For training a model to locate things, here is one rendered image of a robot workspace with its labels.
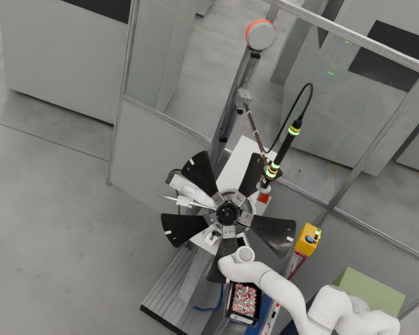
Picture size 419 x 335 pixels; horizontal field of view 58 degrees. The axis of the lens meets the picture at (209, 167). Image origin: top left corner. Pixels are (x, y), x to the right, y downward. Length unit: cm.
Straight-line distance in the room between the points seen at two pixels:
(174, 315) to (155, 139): 129
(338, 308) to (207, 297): 165
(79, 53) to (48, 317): 235
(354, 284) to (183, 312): 127
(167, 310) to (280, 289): 155
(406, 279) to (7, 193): 309
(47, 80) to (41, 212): 150
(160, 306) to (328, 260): 126
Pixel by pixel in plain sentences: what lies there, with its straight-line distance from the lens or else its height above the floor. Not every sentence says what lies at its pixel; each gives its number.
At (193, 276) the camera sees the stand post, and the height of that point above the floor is 41.
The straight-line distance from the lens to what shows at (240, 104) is 218.
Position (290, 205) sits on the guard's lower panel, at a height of 85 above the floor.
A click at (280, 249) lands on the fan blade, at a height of 119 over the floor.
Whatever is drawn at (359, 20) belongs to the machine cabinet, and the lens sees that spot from 417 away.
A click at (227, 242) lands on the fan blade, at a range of 199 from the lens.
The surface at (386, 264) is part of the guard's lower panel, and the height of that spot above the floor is 80.
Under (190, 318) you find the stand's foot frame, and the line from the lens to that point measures 288.
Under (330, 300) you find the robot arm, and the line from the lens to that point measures 147.
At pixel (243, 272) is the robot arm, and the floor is 132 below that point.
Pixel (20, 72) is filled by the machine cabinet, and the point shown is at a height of 30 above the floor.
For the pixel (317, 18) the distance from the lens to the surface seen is 218.
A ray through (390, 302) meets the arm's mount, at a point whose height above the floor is 112.
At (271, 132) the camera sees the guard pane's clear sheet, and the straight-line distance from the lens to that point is 249.
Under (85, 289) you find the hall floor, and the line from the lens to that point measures 297.
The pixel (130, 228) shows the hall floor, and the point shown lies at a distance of 330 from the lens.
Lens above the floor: 260
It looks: 40 degrees down
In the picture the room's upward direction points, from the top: 21 degrees clockwise
